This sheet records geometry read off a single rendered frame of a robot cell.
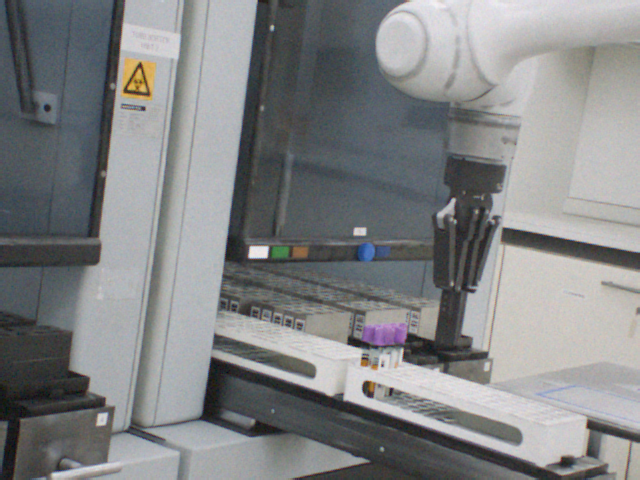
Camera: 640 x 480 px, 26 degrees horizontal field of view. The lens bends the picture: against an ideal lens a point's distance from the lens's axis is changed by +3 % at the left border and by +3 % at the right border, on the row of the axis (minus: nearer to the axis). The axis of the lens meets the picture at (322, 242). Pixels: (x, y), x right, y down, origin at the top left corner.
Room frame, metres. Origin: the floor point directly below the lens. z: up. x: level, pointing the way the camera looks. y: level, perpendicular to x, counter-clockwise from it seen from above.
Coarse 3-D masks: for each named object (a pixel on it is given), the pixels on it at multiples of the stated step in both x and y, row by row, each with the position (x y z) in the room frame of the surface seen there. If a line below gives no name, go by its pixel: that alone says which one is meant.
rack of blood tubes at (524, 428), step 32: (352, 384) 1.71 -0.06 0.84; (384, 384) 1.68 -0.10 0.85; (416, 384) 1.65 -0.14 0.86; (448, 384) 1.68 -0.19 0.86; (416, 416) 1.64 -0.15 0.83; (448, 416) 1.73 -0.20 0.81; (480, 416) 1.70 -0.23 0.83; (512, 416) 1.56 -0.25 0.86; (544, 416) 1.58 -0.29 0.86; (576, 416) 1.61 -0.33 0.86; (512, 448) 1.56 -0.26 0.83; (544, 448) 1.54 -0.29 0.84; (576, 448) 1.60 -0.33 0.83
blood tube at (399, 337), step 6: (396, 330) 1.73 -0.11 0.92; (402, 330) 1.73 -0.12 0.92; (396, 336) 1.73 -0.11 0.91; (402, 336) 1.73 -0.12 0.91; (396, 342) 1.73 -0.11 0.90; (402, 342) 1.73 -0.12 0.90; (396, 348) 1.73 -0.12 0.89; (396, 354) 1.73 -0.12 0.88; (390, 360) 1.73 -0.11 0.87; (396, 360) 1.73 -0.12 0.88; (390, 366) 1.73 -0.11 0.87; (396, 366) 1.73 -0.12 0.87; (390, 390) 1.73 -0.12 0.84
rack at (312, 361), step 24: (216, 336) 1.97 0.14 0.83; (240, 336) 1.84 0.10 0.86; (264, 336) 1.83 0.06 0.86; (288, 336) 1.86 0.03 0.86; (312, 336) 1.88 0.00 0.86; (240, 360) 1.83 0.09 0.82; (264, 360) 1.91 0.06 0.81; (288, 360) 1.90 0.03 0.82; (312, 360) 1.75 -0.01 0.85; (336, 360) 1.73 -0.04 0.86; (312, 384) 1.75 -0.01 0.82; (336, 384) 1.74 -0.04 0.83
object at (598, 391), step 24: (504, 384) 1.96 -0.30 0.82; (528, 384) 1.99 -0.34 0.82; (552, 384) 2.02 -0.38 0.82; (576, 384) 2.05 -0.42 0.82; (600, 384) 2.08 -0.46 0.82; (624, 384) 2.11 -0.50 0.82; (576, 408) 1.87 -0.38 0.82; (600, 408) 1.90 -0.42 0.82; (624, 408) 1.92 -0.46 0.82; (600, 432) 1.83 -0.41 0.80; (624, 432) 1.81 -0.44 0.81; (600, 456) 2.27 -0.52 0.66
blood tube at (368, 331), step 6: (366, 330) 1.70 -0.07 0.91; (372, 330) 1.70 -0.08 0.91; (366, 336) 1.70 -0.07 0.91; (372, 336) 1.71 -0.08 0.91; (366, 342) 1.70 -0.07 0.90; (366, 348) 1.71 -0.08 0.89; (360, 354) 1.71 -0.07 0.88; (366, 354) 1.71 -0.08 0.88; (360, 360) 1.71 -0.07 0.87; (366, 360) 1.71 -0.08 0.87; (366, 366) 1.71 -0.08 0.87
